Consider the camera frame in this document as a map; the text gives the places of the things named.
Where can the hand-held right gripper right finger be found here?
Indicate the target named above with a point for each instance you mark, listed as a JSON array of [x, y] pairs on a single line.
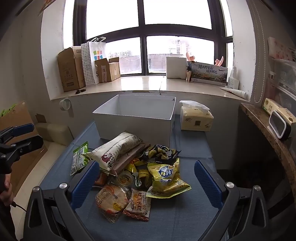
[[208, 183]]

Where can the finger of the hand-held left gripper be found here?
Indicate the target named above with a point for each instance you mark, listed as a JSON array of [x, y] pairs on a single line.
[[30, 143], [22, 128]]

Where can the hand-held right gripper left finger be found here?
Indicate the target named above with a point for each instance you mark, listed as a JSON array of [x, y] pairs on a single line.
[[85, 183]]

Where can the green snack packet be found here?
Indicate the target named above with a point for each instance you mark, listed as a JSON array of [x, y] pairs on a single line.
[[78, 160]]

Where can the round cake packet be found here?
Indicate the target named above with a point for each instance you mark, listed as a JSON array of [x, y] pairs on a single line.
[[111, 200]]

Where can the small jelly cup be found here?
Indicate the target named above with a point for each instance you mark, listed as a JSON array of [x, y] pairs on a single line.
[[124, 179]]

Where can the long brown snack packet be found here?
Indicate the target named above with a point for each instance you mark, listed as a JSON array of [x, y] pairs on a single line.
[[129, 160]]

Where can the small yellow snack packet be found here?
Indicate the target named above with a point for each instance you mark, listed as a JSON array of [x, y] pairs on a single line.
[[135, 163], [143, 176]]

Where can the black and yellow chip bag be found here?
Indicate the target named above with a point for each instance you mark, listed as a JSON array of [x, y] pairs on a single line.
[[161, 153]]

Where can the orange rice cracker packet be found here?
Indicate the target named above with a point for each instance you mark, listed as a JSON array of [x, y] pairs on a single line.
[[138, 205]]

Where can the person's left hand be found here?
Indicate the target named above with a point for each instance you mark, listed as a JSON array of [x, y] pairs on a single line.
[[5, 191]]

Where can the flat cardboard sheet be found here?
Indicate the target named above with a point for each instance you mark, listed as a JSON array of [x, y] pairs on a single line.
[[18, 118]]

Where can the green packets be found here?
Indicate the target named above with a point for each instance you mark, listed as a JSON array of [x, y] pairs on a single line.
[[5, 111]]

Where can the blue fabric mat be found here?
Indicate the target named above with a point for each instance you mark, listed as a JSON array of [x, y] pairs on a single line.
[[185, 208]]

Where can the round white vent cap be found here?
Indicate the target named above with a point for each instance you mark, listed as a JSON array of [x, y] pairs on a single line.
[[65, 104]]

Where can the black scissors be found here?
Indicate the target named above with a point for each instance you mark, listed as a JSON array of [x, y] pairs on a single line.
[[79, 90]]

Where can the tall cardboard box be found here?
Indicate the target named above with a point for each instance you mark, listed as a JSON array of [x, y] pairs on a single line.
[[69, 69]]

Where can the brown marble shelf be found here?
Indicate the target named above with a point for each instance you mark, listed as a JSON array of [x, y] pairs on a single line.
[[261, 120]]

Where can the polka dot paper bag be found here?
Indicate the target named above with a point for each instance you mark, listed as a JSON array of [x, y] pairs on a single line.
[[87, 67]]

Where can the white and black device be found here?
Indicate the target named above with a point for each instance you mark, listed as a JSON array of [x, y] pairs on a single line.
[[278, 125]]

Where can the white tube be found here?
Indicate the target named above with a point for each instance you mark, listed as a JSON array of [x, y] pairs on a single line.
[[233, 91]]

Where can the yellow and green box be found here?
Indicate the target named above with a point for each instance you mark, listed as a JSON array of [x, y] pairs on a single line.
[[271, 106]]

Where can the beige small box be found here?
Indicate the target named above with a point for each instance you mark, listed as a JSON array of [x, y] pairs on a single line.
[[288, 114]]

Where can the small open cardboard box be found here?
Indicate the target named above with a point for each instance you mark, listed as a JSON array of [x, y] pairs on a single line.
[[111, 71]]

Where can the white spray bottle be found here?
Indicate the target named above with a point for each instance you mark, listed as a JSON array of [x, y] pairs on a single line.
[[232, 80]]

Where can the small brown paper box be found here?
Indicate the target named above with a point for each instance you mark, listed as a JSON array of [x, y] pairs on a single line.
[[188, 77]]

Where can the white bag with coloured squares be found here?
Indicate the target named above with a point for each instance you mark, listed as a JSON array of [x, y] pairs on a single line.
[[98, 49]]

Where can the printed landscape carton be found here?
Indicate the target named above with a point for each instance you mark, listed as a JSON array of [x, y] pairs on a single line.
[[208, 73]]

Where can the beige stone window sill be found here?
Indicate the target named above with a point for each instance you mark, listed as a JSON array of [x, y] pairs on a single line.
[[138, 84]]

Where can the white foam box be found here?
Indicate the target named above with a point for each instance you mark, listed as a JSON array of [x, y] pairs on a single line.
[[175, 68]]

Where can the pink plastic toy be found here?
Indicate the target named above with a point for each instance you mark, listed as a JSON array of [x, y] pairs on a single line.
[[219, 61], [190, 56]]

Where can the clear plastic storage box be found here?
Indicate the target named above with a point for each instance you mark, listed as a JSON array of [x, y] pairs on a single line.
[[284, 81]]

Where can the grey stitched panel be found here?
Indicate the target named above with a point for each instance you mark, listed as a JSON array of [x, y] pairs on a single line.
[[257, 46]]

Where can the pink printed pack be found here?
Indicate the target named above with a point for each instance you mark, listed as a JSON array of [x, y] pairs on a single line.
[[279, 48]]

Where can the black window frame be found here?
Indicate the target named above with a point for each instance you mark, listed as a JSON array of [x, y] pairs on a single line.
[[140, 30]]

